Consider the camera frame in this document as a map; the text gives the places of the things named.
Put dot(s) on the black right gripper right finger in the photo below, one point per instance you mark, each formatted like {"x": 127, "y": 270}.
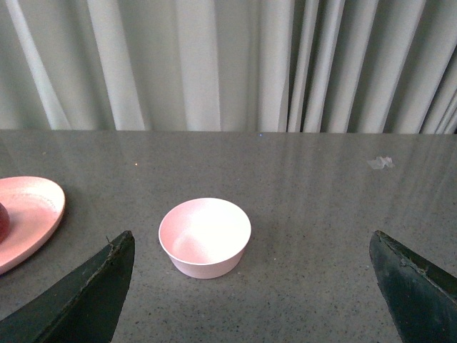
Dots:
{"x": 421, "y": 297}

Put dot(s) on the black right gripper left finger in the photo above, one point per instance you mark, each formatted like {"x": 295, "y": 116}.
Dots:
{"x": 84, "y": 306}

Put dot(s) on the red apple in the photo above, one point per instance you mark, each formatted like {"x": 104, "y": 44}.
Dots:
{"x": 4, "y": 223}

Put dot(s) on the pink plate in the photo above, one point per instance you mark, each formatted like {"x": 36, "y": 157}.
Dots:
{"x": 35, "y": 206}

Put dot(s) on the pink bowl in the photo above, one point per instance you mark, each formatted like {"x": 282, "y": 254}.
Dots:
{"x": 205, "y": 238}

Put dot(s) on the crumpled clear tape scrap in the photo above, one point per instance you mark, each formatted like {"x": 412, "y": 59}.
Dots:
{"x": 381, "y": 162}

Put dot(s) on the white curtain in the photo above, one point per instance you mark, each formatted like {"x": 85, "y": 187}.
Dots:
{"x": 284, "y": 66}

